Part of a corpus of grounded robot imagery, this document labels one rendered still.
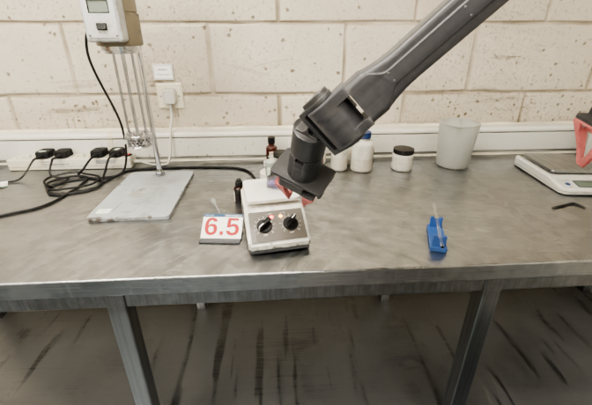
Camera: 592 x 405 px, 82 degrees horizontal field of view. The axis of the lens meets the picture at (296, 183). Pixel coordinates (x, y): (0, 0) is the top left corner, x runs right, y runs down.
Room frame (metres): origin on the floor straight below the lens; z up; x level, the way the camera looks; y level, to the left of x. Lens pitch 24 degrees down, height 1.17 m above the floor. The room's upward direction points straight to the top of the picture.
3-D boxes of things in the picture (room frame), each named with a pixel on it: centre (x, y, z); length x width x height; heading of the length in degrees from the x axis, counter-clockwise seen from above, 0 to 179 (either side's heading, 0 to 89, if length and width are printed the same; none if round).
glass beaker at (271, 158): (0.73, 0.04, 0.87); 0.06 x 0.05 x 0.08; 112
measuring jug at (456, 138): (1.12, -0.55, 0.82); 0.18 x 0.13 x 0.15; 151
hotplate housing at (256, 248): (0.70, 0.06, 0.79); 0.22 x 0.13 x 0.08; 12
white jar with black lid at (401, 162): (1.07, -0.35, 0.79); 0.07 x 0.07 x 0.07
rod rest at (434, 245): (0.64, -0.31, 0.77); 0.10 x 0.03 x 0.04; 164
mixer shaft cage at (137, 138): (0.88, 0.42, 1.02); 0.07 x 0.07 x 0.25
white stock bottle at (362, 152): (1.06, -0.22, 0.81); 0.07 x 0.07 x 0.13
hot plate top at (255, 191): (0.72, 0.06, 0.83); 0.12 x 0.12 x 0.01; 12
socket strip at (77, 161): (1.08, 0.75, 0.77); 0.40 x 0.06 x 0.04; 94
